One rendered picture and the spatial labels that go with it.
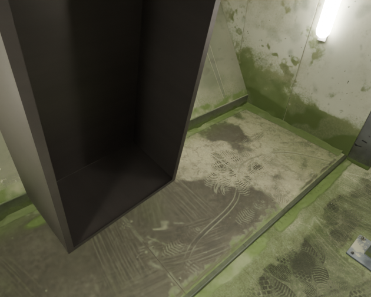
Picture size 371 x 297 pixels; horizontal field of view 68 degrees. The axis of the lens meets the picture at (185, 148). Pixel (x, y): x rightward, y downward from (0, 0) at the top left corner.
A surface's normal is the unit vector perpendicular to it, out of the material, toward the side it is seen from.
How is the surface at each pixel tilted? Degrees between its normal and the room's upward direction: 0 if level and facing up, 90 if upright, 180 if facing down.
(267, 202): 0
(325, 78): 90
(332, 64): 90
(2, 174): 57
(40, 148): 102
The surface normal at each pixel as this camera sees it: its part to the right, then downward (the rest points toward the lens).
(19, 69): 0.70, 0.60
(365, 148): -0.76, 0.39
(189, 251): 0.04, -0.78
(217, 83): 0.56, -0.02
